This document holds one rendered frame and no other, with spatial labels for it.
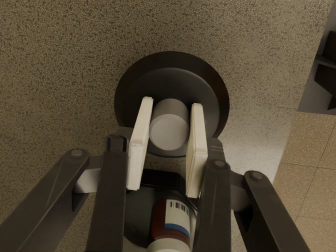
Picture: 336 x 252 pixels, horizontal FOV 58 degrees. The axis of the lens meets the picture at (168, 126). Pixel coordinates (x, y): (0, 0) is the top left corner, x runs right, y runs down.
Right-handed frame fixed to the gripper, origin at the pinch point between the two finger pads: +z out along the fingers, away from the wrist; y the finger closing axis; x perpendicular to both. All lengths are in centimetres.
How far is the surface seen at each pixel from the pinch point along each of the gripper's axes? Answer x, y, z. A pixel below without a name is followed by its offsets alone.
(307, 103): -32, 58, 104
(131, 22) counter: 5.3, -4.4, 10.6
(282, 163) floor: -63, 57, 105
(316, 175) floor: -67, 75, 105
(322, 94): -27, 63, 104
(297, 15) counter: 7.7, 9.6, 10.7
